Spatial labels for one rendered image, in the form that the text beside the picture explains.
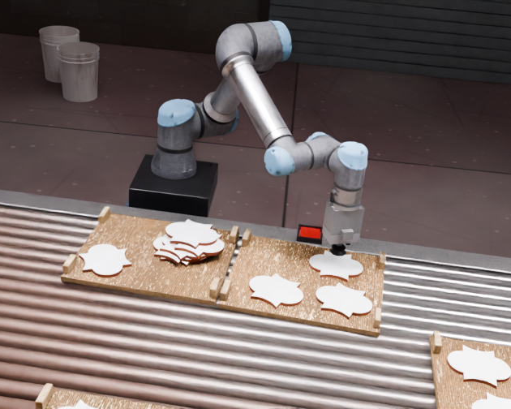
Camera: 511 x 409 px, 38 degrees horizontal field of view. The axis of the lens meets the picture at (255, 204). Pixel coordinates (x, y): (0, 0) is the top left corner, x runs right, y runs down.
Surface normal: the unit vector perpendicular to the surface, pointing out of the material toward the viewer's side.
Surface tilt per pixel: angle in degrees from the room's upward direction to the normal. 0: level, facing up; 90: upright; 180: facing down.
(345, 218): 90
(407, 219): 0
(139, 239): 0
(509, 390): 0
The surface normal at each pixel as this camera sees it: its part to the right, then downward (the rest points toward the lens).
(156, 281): 0.07, -0.87
